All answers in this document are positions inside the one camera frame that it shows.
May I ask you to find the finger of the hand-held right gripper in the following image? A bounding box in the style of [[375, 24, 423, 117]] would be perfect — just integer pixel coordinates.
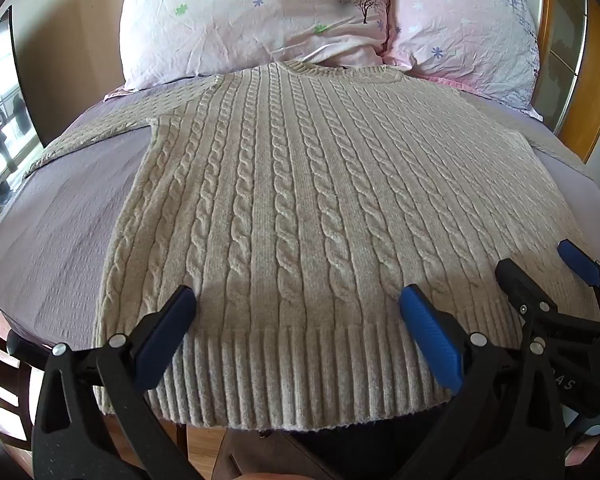
[[556, 240, 600, 328], [495, 258, 600, 348]]

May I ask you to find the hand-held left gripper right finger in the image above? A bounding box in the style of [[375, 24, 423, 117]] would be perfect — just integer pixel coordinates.
[[399, 284, 567, 480]]

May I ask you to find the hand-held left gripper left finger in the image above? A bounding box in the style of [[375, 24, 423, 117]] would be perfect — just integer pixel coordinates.
[[31, 285, 204, 480]]

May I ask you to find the beige cable-knit sweater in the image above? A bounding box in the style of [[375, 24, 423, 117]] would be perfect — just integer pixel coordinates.
[[22, 60, 600, 433]]

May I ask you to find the person's right hand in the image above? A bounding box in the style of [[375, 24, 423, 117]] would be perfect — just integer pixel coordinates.
[[566, 432, 600, 468]]

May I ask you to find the lavender bed sheet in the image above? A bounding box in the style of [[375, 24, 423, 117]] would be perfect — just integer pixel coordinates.
[[0, 85, 600, 353]]

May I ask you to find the dark wooden chair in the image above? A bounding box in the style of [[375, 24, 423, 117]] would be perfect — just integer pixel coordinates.
[[0, 317, 38, 461]]

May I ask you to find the pink flower-print pillow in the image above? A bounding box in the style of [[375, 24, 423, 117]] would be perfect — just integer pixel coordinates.
[[382, 0, 545, 122]]

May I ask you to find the window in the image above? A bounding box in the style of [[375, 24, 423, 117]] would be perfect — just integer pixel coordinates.
[[0, 7, 46, 211]]

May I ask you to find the pink tree-print pillow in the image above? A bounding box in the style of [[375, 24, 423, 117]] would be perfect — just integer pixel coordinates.
[[117, 0, 393, 92]]

